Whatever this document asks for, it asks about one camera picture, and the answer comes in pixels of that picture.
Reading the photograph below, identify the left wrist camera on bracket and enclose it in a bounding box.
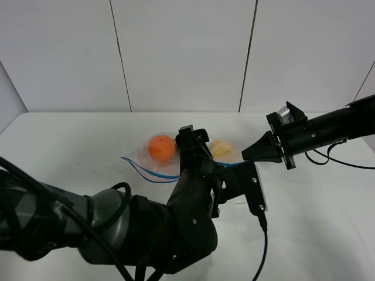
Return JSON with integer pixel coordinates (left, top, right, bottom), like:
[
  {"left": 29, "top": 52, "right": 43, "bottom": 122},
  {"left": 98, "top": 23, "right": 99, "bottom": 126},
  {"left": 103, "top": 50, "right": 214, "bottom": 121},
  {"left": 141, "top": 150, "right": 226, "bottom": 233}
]
[{"left": 216, "top": 162, "right": 267, "bottom": 219}]

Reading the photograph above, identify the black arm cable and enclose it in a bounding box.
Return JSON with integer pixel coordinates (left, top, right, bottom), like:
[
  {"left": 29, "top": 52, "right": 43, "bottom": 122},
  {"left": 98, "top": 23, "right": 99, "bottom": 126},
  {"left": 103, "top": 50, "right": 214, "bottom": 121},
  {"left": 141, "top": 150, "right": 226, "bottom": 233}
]
[
  {"left": 251, "top": 213, "right": 269, "bottom": 281},
  {"left": 304, "top": 140, "right": 375, "bottom": 170}
]

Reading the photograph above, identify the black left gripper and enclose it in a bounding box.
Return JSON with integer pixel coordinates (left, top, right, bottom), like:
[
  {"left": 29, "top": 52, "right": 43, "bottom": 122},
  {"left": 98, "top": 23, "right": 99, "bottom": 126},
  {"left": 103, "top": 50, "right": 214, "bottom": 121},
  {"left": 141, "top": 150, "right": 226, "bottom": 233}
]
[{"left": 167, "top": 125, "right": 222, "bottom": 218}]

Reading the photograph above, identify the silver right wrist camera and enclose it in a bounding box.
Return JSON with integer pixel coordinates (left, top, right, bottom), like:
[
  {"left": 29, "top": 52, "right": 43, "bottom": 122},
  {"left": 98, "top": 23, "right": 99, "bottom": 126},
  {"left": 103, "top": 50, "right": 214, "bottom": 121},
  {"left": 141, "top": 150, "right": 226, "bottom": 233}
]
[{"left": 277, "top": 101, "right": 308, "bottom": 125}]

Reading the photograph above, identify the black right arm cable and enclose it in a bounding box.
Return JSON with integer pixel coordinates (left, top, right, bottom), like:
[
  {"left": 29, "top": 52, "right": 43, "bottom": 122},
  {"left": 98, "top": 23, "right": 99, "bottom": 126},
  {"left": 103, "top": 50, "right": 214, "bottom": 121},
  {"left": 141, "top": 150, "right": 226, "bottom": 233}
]
[{"left": 304, "top": 140, "right": 375, "bottom": 170}]

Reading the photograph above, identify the clear zip bag blue seal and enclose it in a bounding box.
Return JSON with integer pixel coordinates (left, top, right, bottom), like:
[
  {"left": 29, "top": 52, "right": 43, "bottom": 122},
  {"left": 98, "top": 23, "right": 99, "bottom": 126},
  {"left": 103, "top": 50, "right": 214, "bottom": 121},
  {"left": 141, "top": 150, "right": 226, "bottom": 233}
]
[{"left": 121, "top": 132, "right": 243, "bottom": 183}]

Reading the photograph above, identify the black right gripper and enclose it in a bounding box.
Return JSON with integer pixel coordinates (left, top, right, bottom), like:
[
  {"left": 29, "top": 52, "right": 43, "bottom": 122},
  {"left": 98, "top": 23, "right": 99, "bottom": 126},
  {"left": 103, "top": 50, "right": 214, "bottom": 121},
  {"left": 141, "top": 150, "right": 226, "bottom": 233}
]
[{"left": 241, "top": 112, "right": 296, "bottom": 169}]

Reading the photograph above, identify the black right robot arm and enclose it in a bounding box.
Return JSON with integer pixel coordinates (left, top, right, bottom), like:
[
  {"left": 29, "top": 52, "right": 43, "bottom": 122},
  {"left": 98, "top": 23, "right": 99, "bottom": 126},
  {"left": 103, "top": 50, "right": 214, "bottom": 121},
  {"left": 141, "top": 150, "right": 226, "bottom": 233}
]
[{"left": 242, "top": 95, "right": 374, "bottom": 170}]

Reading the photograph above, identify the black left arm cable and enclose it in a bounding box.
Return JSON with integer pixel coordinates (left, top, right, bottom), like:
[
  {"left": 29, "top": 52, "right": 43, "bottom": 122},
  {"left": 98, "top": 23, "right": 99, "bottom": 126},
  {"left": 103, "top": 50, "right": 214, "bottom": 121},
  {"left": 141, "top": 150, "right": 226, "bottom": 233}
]
[{"left": 251, "top": 213, "right": 269, "bottom": 281}]

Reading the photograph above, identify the yellow pear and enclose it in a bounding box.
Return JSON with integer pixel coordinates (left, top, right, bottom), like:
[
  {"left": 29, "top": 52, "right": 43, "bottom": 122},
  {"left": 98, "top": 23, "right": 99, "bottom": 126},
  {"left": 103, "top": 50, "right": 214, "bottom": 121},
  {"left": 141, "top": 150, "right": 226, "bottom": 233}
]
[{"left": 209, "top": 140, "right": 234, "bottom": 162}]

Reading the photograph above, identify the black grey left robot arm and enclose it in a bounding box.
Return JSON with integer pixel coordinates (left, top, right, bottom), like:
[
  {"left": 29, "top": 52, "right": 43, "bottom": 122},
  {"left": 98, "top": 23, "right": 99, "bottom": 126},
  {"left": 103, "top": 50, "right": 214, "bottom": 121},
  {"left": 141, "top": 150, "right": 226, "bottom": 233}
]
[{"left": 1, "top": 126, "right": 221, "bottom": 280}]

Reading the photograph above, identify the orange fruit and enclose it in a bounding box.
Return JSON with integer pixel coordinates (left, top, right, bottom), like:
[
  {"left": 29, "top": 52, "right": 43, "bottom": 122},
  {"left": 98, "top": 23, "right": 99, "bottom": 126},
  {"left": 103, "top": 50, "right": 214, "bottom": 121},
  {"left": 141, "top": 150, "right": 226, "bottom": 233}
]
[{"left": 148, "top": 135, "right": 176, "bottom": 163}]

